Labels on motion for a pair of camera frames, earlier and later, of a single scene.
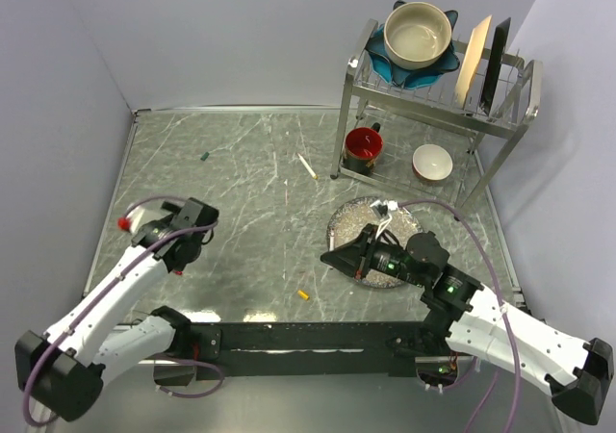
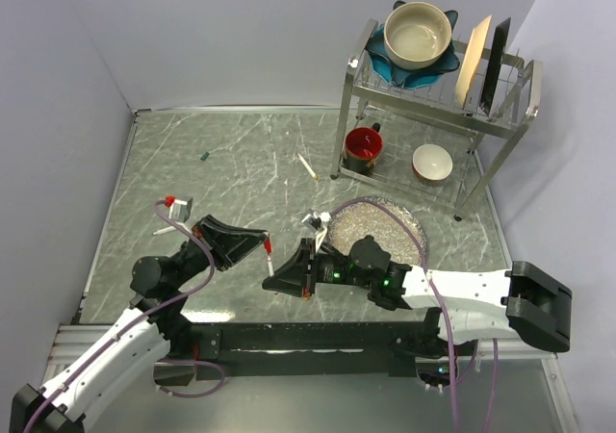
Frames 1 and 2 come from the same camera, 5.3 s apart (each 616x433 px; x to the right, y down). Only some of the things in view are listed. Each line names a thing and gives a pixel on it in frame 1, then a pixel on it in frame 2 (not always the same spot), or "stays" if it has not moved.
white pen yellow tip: (308, 167) stays
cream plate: (472, 63) stays
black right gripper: (354, 258) to (296, 275)
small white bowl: (431, 162) stays
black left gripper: (166, 221) to (220, 238)
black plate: (495, 63) stays
